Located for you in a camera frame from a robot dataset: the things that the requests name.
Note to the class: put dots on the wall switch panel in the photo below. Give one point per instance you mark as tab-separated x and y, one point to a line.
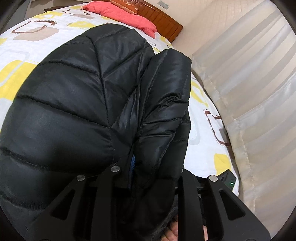
163	4

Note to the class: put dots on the black puffer jacket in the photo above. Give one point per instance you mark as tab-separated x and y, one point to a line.
91	103

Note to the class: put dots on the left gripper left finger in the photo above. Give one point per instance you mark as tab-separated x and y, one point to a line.
82	211

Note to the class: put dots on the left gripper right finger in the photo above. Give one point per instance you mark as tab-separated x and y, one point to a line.
208	210

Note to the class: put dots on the person's hand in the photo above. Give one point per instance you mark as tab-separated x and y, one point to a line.
171	231

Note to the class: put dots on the patterned white bed sheet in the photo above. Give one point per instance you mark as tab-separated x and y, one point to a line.
25	44

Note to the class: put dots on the wooden headboard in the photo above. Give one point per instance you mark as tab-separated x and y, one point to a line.
152	20

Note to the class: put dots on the orange embroidered cushion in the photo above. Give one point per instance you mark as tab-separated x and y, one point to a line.
125	5

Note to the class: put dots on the sheer white curtain right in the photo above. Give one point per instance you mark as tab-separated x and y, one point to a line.
247	68

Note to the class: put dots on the coral red pillow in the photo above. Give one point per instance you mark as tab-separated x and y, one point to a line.
114	12

